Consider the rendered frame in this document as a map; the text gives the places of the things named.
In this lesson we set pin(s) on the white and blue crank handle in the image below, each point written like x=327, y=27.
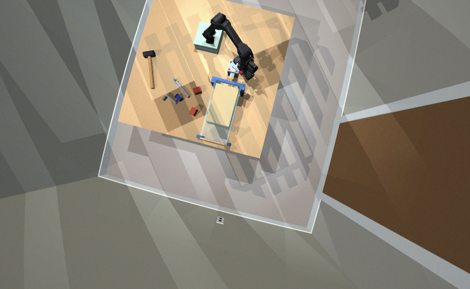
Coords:
x=176, y=96

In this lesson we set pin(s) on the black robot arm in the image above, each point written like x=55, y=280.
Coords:
x=220, y=22

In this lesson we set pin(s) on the black rubber mallet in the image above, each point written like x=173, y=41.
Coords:
x=149, y=55

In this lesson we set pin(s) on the clear-panelled rack with blue frame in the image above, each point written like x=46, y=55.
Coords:
x=220, y=113

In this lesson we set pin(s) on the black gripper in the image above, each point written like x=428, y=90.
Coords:
x=245, y=72

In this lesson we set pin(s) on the red block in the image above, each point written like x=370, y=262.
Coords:
x=193, y=111
x=197, y=90

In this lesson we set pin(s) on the grey metal rod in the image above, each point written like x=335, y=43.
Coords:
x=176, y=81

